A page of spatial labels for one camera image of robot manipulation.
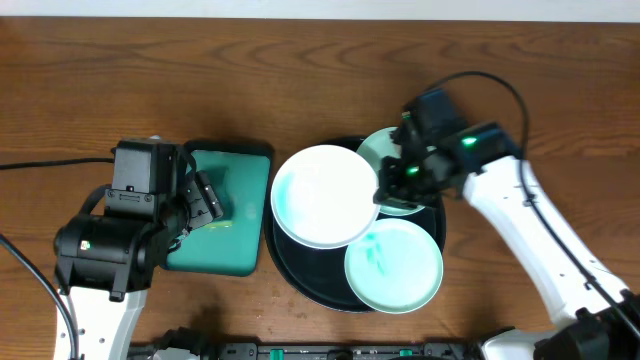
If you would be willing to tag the green scouring sponge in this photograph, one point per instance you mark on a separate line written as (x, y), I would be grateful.
(219, 177)

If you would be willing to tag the white plate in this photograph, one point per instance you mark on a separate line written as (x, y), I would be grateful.
(322, 197)

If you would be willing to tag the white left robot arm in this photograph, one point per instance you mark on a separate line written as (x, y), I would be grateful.
(106, 254)

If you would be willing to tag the black rectangular soapy water tray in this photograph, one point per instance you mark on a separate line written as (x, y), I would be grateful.
(233, 251)

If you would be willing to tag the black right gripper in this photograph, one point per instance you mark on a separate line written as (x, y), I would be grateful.
(396, 187)

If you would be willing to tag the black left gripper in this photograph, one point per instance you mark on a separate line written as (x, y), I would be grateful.
(206, 201)

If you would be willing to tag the mint plate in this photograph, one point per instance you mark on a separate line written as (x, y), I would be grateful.
(380, 150)
(396, 268)

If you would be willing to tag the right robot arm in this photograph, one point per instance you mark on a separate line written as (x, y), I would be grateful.
(594, 313)

